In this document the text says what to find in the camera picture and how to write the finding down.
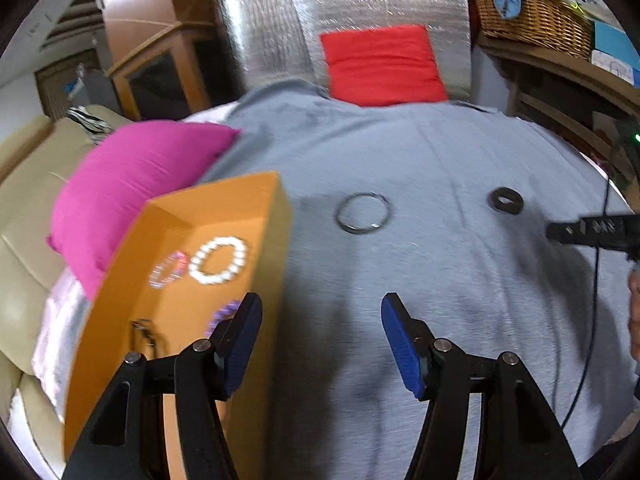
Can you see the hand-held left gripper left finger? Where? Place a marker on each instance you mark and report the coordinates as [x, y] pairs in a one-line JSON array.
[[242, 347]]

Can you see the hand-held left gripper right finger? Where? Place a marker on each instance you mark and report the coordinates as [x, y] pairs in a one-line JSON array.
[[400, 347]]

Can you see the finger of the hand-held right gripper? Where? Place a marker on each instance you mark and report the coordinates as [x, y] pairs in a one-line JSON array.
[[590, 232]]

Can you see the small metal clip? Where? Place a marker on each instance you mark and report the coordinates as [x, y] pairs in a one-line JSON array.
[[145, 327]]

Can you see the orange cardboard box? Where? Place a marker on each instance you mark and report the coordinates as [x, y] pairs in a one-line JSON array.
[[235, 210]]

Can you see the person's right hand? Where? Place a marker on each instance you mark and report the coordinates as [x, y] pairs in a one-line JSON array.
[[635, 310]]

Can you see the grey blanket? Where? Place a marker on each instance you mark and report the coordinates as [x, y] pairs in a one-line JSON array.
[[450, 285]]

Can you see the teal flat box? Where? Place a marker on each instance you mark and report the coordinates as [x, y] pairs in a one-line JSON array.
[[612, 42]]

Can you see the wooden shelf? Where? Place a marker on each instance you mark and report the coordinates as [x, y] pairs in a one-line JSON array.
[[550, 65]]

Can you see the grey metal bangle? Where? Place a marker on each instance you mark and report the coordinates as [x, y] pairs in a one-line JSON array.
[[340, 222]]

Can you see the wicker basket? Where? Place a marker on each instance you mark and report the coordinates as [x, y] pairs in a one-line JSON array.
[[540, 25]]

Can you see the light pink sheet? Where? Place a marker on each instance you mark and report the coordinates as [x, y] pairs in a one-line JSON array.
[[60, 330]]

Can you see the pink cushion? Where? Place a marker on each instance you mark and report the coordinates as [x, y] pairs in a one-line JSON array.
[[135, 170]]

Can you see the red cushion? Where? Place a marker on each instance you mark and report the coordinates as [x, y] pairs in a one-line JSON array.
[[385, 65]]

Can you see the beige sofa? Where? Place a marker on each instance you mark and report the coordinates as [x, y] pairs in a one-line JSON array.
[[30, 200]]

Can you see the black and white striped cloth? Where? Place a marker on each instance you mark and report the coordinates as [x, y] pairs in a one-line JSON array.
[[92, 122]]

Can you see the silver insulation mat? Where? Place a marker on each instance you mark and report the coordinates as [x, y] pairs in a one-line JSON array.
[[270, 25]]

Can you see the wooden cabinet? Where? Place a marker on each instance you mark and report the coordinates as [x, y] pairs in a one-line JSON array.
[[145, 10]]

